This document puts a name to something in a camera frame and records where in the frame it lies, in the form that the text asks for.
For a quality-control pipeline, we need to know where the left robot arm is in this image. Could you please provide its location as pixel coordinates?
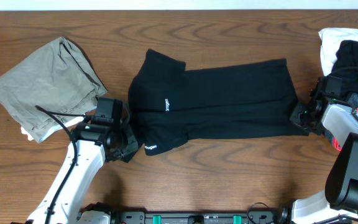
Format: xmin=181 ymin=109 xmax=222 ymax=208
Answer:
xmin=25 ymin=121 xmax=139 ymax=224

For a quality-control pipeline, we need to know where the black Sydrogen polo shirt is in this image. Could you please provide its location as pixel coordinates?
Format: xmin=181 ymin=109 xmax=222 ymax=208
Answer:
xmin=128 ymin=50 xmax=305 ymax=156

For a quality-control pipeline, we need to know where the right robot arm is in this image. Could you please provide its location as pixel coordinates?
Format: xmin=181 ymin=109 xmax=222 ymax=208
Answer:
xmin=289 ymin=93 xmax=358 ymax=223

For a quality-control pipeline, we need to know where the white garment on right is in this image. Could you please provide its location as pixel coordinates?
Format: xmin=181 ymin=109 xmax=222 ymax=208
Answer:
xmin=318 ymin=27 xmax=358 ymax=76

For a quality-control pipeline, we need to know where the folded olive green garment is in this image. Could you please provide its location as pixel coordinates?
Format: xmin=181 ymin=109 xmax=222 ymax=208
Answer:
xmin=0 ymin=37 xmax=107 ymax=129

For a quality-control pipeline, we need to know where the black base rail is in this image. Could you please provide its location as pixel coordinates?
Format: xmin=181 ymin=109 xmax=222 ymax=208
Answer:
xmin=79 ymin=211 xmax=291 ymax=224

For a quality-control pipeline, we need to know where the left black cable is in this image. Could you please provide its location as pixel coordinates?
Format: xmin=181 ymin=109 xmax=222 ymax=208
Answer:
xmin=35 ymin=105 xmax=88 ymax=224

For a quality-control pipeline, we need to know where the white garment under olive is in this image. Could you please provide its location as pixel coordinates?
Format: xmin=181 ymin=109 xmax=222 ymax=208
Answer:
xmin=21 ymin=114 xmax=84 ymax=143

